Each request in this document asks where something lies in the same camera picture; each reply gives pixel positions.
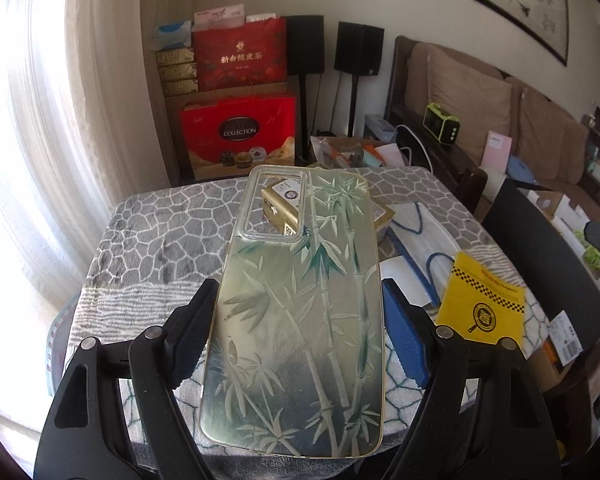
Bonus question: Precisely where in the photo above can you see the cream curtain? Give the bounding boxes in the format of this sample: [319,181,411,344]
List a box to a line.
[0,0,196,411]

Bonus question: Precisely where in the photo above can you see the face mask pack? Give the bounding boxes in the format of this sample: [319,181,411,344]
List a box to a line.
[387,201,463,307]

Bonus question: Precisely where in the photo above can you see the bamboo print phone case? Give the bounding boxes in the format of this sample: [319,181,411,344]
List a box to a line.
[199,165,383,460]

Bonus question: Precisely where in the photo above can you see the brown cardboard carton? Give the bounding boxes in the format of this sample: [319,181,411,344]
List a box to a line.
[165,77,301,111]

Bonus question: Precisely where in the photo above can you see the pink white packet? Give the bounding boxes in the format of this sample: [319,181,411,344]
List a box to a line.
[194,5,246,28]

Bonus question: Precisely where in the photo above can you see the yellow checkered packet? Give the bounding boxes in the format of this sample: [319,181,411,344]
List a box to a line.
[435,251,526,346]

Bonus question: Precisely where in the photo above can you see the black speaker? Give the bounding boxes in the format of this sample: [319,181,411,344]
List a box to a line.
[334,21,385,77]
[285,14,326,75]

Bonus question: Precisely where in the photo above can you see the white paper sheet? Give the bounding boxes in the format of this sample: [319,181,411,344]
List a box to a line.
[377,144,411,167]

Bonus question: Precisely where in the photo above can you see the blue massager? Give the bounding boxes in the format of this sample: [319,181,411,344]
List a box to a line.
[507,156,538,183]

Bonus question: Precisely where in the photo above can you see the pink box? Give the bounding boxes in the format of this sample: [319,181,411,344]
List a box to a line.
[480,131,512,173]

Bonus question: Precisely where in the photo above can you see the brown sofa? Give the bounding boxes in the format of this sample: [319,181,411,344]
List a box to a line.
[385,35,600,231]

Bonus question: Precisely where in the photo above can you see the blue tissue packet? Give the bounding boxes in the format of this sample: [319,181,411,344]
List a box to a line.
[151,21,193,52]

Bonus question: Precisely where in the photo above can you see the black chair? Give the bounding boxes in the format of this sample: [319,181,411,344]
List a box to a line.
[481,177,600,361]

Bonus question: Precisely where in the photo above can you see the green black radio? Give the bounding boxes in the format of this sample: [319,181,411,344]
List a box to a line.
[422,102,462,146]

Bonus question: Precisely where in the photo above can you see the white power strip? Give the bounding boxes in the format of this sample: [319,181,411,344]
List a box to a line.
[364,114,396,142]

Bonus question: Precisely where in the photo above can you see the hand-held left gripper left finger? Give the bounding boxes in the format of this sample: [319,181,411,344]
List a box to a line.
[34,277,220,480]

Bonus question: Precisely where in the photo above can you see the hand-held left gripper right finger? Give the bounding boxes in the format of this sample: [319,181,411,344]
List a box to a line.
[381,277,563,480]

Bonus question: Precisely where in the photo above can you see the red gift box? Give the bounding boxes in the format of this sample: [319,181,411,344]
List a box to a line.
[178,94,298,181]

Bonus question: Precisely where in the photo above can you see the red gift bag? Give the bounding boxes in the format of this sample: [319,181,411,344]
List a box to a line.
[192,16,287,93]

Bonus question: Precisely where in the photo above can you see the gold tissue pack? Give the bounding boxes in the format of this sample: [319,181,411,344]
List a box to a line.
[261,181,397,241]

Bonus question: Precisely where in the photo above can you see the brown carton of clutter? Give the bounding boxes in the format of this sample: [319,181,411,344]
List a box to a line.
[310,135,396,168]

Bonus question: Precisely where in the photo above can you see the stone pattern blanket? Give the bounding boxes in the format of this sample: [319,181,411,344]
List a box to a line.
[62,165,556,453]

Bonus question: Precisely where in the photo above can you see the white dome device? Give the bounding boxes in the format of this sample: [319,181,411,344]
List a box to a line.
[482,170,511,201]

